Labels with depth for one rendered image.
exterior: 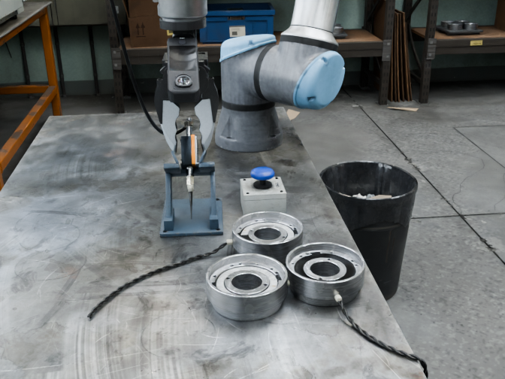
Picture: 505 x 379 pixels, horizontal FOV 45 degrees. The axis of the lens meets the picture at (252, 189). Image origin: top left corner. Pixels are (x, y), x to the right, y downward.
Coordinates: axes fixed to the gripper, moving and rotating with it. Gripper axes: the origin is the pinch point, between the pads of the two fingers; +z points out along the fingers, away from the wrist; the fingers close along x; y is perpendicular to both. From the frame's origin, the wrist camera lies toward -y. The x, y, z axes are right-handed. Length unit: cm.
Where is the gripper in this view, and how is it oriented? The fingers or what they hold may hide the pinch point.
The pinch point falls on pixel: (188, 146)
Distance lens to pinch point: 101.2
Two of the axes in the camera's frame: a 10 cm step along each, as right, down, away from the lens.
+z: 0.1, 9.1, 4.1
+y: -0.6, -4.1, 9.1
